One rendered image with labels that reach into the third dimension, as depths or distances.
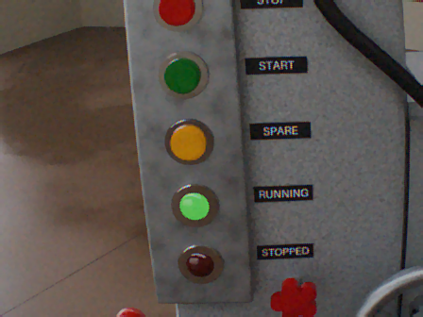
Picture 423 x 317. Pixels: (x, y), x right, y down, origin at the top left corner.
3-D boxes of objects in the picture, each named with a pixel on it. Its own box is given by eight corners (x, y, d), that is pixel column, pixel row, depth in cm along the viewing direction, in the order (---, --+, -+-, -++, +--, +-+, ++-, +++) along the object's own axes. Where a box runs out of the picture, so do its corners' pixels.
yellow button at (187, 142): (208, 156, 59) (205, 123, 58) (207, 160, 58) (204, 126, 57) (173, 157, 59) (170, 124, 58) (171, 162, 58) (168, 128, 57)
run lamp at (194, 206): (212, 215, 61) (210, 186, 60) (211, 223, 60) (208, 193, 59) (181, 216, 61) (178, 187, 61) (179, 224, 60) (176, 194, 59)
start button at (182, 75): (202, 90, 57) (199, 56, 56) (201, 93, 56) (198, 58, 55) (167, 91, 58) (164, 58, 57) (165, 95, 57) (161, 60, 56)
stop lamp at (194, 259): (217, 272, 63) (214, 245, 62) (215, 280, 62) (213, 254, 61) (188, 273, 63) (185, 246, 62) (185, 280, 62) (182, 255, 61)
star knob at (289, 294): (315, 297, 65) (316, 258, 63) (316, 324, 61) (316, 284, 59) (272, 300, 65) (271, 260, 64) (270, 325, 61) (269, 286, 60)
